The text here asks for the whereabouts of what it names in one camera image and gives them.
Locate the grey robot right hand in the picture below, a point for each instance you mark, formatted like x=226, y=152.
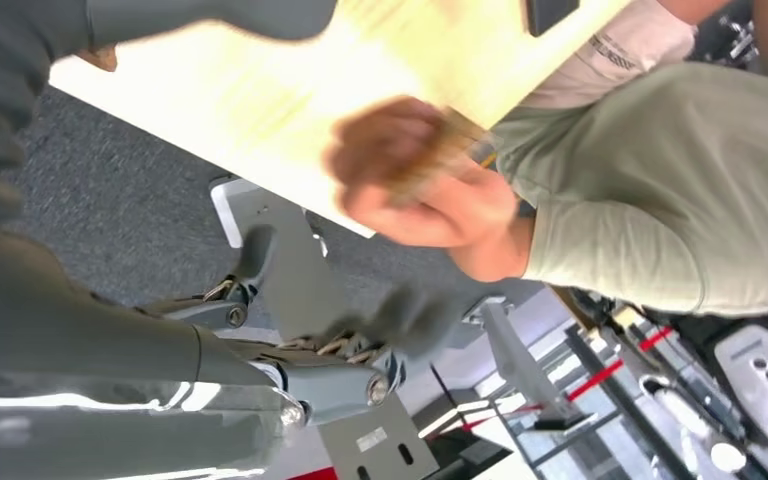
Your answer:
x=79, y=358

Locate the person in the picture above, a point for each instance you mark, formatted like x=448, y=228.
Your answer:
x=662, y=185

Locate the red barrier strip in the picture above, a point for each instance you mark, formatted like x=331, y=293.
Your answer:
x=596, y=378

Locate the black phone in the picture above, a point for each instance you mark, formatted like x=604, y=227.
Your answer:
x=550, y=14

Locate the grey machine panel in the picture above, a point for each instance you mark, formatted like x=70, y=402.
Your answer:
x=765, y=384

